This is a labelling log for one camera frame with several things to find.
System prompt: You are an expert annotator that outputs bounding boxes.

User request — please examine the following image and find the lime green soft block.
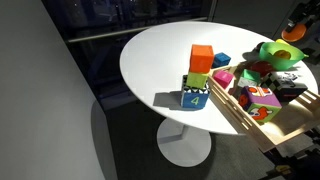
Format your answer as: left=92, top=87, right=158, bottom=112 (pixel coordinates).
left=185, top=70, right=210, bottom=90

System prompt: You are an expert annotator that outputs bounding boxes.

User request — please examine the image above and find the small blue cube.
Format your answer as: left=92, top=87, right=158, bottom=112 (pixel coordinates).
left=211, top=51, right=232, bottom=70

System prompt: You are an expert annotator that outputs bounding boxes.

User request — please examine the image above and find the small green cube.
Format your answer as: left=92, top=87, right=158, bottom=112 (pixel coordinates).
left=240, top=68, right=262, bottom=86

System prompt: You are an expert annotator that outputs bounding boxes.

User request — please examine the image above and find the yellow toy banana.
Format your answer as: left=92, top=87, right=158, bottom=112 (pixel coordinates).
left=274, top=38, right=291, bottom=46

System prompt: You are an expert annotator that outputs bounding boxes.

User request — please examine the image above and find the green plastic bowl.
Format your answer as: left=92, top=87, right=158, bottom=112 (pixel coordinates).
left=258, top=41, right=310, bottom=72

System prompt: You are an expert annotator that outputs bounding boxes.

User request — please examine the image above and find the metal window handrail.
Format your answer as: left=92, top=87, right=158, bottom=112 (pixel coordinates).
left=65, top=15, right=209, bottom=44

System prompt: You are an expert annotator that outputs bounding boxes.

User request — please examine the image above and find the large purple orange picture block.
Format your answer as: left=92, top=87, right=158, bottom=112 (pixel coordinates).
left=237, top=85, right=283, bottom=126

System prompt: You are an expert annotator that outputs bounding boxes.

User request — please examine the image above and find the orange toy fruit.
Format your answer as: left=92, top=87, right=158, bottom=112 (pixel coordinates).
left=280, top=22, right=308, bottom=43

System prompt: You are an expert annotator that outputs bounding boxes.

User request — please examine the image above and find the black white zebra block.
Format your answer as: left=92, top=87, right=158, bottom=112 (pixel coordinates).
left=263, top=70, right=309, bottom=103

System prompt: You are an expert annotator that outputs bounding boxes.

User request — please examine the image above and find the blue patterned number four block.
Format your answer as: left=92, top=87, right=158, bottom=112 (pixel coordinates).
left=179, top=74, right=212, bottom=110

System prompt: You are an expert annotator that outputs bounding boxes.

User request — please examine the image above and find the small magenta cube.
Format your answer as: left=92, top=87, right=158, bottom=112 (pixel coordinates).
left=212, top=69, right=235, bottom=90

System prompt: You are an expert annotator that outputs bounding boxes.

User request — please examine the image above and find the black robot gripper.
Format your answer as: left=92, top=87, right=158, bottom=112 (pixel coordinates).
left=287, top=0, right=320, bottom=31

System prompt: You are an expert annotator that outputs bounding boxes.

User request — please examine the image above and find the red toy apple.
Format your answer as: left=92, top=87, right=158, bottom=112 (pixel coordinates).
left=248, top=60, right=276, bottom=78

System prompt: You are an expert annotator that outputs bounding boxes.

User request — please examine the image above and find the yellow orange toy peach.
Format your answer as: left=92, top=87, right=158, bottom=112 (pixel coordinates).
left=273, top=49, right=293, bottom=60

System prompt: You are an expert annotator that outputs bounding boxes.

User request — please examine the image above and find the dark red toy plum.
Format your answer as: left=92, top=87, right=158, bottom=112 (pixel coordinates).
left=253, top=41, right=268, bottom=53

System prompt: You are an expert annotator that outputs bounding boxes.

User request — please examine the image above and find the white round table pedestal base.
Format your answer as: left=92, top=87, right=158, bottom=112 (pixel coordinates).
left=155, top=117, right=213, bottom=168

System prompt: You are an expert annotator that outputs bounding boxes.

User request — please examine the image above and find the wooden slatted crate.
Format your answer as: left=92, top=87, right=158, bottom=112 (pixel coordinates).
left=207, top=64, right=320, bottom=154

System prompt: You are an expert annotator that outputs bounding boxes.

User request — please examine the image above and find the orange soft block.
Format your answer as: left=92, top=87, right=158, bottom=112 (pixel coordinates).
left=188, top=43, right=215, bottom=75

